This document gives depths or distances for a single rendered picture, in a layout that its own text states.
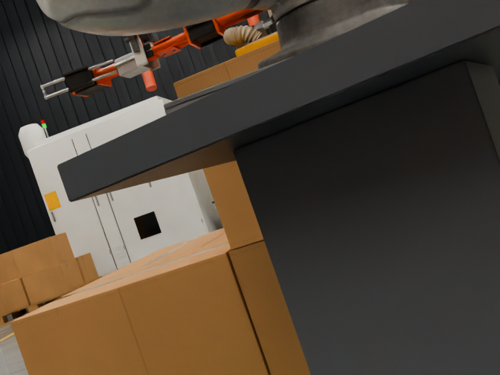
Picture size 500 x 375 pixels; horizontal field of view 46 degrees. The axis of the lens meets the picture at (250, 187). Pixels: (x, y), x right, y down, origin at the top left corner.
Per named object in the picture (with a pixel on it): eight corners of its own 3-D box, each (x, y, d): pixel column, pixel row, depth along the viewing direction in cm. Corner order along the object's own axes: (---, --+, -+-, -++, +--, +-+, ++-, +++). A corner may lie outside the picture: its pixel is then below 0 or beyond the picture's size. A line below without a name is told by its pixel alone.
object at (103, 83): (112, 85, 161) (106, 68, 161) (100, 83, 154) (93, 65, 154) (86, 97, 163) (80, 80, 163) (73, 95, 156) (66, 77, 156)
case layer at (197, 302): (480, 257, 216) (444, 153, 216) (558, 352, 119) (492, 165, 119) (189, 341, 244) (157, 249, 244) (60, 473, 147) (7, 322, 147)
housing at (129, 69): (152, 68, 157) (146, 53, 157) (142, 65, 150) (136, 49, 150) (129, 79, 158) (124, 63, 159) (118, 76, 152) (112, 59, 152)
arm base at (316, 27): (471, 2, 55) (455, -57, 54) (256, 76, 63) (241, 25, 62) (468, 19, 72) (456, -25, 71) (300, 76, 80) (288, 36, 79)
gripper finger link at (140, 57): (140, 37, 149) (138, 37, 148) (149, 63, 149) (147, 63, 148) (129, 42, 150) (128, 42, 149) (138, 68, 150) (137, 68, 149)
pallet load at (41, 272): (106, 284, 860) (85, 226, 860) (74, 301, 759) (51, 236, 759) (33, 309, 879) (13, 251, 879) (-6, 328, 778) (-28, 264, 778)
